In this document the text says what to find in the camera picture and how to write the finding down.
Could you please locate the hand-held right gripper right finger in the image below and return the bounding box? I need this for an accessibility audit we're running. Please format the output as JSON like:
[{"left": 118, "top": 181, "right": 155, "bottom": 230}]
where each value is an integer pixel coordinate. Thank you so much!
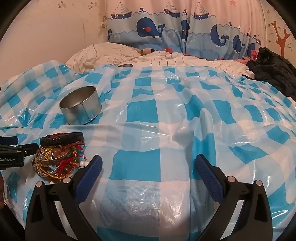
[{"left": 195, "top": 154, "right": 273, "bottom": 241}]

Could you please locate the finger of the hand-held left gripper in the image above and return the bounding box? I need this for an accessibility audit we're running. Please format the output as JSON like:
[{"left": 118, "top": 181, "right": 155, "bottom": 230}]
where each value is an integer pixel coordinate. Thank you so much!
[
  {"left": 0, "top": 136, "right": 19, "bottom": 144},
  {"left": 0, "top": 143, "right": 39, "bottom": 155}
]

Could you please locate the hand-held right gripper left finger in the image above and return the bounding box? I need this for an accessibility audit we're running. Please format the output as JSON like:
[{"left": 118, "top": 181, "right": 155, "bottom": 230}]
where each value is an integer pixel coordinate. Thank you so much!
[{"left": 25, "top": 155, "right": 103, "bottom": 241}]

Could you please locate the pile of mixed bracelets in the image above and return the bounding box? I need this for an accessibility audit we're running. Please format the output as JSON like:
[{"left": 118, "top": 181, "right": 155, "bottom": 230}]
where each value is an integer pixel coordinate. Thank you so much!
[{"left": 32, "top": 132, "right": 89, "bottom": 184}]

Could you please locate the metal bangle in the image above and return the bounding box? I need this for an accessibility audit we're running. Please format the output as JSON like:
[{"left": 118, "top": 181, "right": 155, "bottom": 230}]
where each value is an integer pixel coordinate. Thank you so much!
[{"left": 35, "top": 152, "right": 78, "bottom": 168}]

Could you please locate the pale bead bracelet red cord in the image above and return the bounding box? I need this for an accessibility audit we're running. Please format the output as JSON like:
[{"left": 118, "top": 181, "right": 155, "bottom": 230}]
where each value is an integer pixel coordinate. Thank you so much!
[{"left": 52, "top": 148, "right": 71, "bottom": 158}]

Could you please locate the wide black bracelet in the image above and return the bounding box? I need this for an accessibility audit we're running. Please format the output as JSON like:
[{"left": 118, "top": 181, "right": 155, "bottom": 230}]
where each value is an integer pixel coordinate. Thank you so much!
[{"left": 40, "top": 132, "right": 85, "bottom": 147}]

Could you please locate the round silver metal tin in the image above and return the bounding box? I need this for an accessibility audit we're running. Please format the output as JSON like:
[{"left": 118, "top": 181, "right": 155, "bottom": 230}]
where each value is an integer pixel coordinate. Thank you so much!
[{"left": 59, "top": 86, "right": 102, "bottom": 125}]

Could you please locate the blue white checked plastic sheet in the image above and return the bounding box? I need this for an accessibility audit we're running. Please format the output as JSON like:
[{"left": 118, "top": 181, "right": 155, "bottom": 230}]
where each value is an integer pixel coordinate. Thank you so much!
[{"left": 0, "top": 61, "right": 296, "bottom": 241}]

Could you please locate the white quilt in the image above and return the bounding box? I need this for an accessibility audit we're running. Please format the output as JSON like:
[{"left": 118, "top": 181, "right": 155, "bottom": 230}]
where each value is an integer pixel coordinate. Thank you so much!
[{"left": 66, "top": 43, "right": 249, "bottom": 75}]

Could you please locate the black clothes heap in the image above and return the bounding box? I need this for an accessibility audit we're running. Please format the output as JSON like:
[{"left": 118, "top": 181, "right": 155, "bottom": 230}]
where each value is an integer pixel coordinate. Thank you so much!
[{"left": 243, "top": 46, "right": 296, "bottom": 102}]

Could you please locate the white wardrobe with tree decal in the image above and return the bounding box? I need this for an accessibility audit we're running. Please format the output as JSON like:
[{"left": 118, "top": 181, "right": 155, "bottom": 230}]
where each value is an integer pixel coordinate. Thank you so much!
[{"left": 261, "top": 0, "right": 296, "bottom": 70}]

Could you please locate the pink whale print curtain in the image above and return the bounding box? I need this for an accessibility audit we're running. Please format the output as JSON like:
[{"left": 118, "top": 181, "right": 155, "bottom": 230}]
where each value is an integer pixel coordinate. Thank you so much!
[{"left": 106, "top": 0, "right": 264, "bottom": 59}]

